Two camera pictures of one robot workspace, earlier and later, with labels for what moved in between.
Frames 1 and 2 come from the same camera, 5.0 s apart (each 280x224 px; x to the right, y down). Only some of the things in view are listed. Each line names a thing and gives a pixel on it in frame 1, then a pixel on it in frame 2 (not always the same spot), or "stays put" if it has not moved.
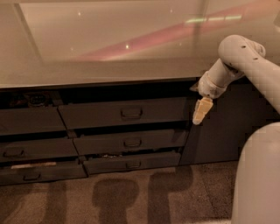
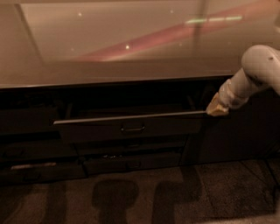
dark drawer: (17, 121) stays put
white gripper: (208, 87) → (228, 94)
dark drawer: (130, 114) → (175, 126)
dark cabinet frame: (57, 132) stays put
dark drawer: (24, 150) stays put
